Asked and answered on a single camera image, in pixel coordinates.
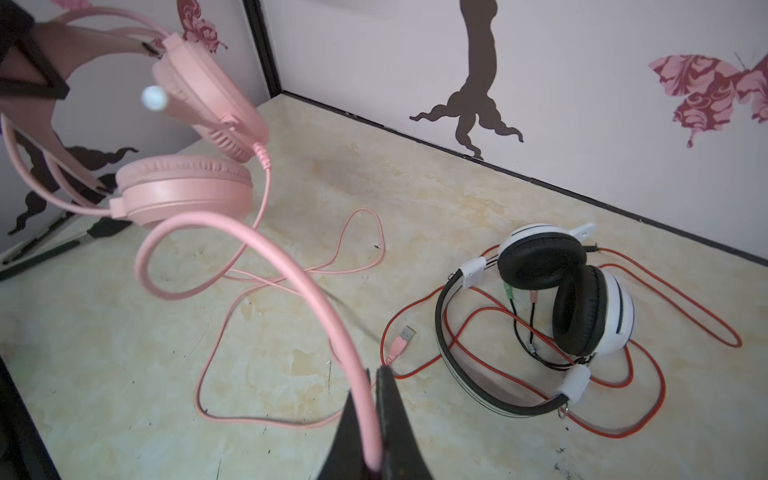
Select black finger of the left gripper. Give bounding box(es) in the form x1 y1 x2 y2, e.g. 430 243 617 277
1 1 69 100

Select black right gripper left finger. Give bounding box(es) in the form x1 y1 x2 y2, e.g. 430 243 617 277
316 393 374 480

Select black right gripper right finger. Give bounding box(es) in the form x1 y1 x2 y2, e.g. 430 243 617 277
376 366 433 480

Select white black headphones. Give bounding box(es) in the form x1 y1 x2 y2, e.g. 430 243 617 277
434 223 635 417

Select metal tongs black tips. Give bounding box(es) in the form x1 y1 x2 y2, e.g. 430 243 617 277
0 212 133 283

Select red headphone cable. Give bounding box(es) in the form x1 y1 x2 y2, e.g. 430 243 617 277
379 242 744 439

